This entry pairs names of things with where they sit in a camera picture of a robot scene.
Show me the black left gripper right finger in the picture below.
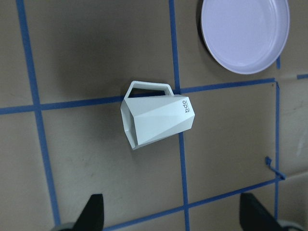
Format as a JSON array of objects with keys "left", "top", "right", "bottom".
[{"left": 239, "top": 193, "right": 282, "bottom": 231}]

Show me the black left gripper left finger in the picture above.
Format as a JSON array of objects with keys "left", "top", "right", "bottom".
[{"left": 73, "top": 193, "right": 104, "bottom": 231}]

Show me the white faceted cup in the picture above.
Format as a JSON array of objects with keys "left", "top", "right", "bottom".
[{"left": 120, "top": 81, "right": 195, "bottom": 150}]

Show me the lilac round plate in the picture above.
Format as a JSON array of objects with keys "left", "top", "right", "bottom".
[{"left": 200, "top": 0, "right": 290, "bottom": 75}]

